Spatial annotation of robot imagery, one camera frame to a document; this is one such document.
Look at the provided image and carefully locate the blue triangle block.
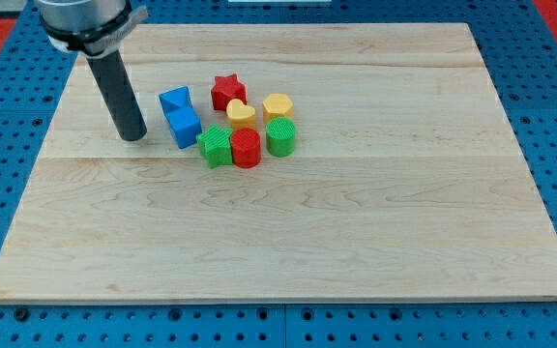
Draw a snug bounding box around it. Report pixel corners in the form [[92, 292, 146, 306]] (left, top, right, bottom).
[[159, 86, 192, 114]]

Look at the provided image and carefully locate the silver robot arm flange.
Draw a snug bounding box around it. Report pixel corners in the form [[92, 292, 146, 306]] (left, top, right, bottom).
[[35, 0, 149, 59]]

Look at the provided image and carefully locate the green cylinder block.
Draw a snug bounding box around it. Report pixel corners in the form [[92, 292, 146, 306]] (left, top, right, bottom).
[[266, 117, 296, 158]]

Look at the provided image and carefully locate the red cylinder block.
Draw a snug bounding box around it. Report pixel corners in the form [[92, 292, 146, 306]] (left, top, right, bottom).
[[230, 128, 261, 168]]

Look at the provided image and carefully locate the yellow heart block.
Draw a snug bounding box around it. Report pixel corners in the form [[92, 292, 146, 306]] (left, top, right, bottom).
[[226, 99, 256, 131]]

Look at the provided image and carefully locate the yellow hexagon block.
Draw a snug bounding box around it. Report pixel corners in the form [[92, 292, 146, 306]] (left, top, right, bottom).
[[262, 94, 294, 124]]

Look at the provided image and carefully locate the green star block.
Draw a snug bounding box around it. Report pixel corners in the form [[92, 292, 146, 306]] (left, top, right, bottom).
[[196, 124, 233, 168]]

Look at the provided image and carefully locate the red star block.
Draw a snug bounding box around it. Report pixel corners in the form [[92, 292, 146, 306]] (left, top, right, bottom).
[[211, 73, 248, 111]]

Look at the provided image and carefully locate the blue cube block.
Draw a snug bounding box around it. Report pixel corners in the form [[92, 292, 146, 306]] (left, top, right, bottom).
[[166, 106, 202, 149]]

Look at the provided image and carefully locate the light wooden board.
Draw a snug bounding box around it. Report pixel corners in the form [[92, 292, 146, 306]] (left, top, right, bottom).
[[0, 23, 557, 305]]

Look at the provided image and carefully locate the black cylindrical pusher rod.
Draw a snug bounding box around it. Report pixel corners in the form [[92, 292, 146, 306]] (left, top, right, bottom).
[[88, 50, 147, 141]]

